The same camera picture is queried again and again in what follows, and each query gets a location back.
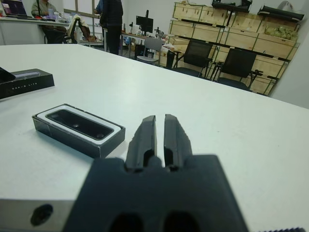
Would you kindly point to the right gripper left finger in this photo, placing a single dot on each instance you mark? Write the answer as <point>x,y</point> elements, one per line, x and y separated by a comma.
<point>142,145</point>

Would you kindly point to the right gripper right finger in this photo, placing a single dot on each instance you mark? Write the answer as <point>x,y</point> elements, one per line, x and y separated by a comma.
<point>176,145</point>

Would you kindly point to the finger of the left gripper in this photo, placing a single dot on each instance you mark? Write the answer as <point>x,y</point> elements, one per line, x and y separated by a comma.
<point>7,76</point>

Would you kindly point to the black box lid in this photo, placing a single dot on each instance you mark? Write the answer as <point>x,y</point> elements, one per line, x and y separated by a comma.
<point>29,85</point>

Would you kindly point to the black bar-shaped camera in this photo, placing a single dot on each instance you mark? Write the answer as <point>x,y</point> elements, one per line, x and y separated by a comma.
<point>77,125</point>

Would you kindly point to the black box base white insert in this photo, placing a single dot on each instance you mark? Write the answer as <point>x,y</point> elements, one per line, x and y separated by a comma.
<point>72,145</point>

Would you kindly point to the white office desk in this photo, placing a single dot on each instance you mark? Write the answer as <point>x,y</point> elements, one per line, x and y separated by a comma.
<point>14,31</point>

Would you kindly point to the open laptop screen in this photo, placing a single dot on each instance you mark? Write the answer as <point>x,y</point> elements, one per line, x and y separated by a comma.
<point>14,7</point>

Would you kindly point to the seated person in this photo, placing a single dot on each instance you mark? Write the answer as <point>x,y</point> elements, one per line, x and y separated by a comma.
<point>44,9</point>

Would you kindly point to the black office swivel chair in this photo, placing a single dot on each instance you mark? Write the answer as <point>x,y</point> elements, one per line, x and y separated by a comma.
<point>73,29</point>

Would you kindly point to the brown coat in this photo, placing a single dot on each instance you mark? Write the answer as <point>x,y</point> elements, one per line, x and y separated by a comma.
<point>84,30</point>

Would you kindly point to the black mesh chair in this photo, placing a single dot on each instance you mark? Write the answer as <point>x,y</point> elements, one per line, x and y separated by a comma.
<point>239,62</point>
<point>196,52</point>

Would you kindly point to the grey plastic chair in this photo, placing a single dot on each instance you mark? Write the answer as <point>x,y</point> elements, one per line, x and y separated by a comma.
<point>152,44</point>

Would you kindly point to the wooden crate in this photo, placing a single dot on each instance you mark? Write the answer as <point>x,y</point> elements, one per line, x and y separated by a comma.
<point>263,84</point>
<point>241,39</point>
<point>270,66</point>
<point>246,21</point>
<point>275,47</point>
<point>181,29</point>
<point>188,12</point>
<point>214,15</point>
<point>178,43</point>
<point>210,33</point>

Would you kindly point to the standing person dark clothes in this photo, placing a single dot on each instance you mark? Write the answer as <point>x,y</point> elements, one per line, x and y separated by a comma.
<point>111,19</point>

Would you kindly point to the black computer monitor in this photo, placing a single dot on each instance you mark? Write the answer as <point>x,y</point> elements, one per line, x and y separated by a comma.
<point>144,24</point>

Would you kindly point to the long black bag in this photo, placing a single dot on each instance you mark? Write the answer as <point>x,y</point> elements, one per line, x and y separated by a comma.
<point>229,6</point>
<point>280,10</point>

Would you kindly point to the green packing material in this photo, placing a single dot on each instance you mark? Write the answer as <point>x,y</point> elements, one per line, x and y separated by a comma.
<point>281,31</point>

